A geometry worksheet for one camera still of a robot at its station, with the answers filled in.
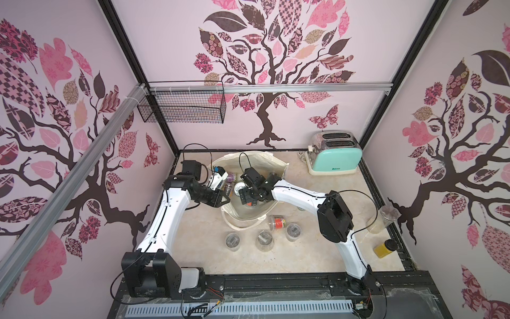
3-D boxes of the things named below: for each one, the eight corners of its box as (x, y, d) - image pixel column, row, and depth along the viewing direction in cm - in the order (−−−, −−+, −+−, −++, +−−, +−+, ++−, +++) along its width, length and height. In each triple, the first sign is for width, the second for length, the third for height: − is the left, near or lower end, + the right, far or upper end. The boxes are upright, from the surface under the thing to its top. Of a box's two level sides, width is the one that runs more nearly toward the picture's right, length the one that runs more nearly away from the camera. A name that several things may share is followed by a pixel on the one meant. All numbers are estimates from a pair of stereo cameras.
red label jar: (268, 232, 89) (269, 227, 85) (268, 220, 93) (268, 215, 89) (285, 232, 89) (286, 227, 85) (284, 220, 93) (285, 215, 89)
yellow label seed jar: (375, 258, 82) (387, 250, 74) (371, 248, 85) (383, 239, 77) (385, 258, 82) (399, 250, 74) (381, 248, 85) (394, 239, 77)
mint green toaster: (309, 177, 110) (317, 154, 96) (305, 154, 122) (310, 130, 107) (353, 177, 110) (367, 154, 96) (344, 154, 122) (356, 130, 107)
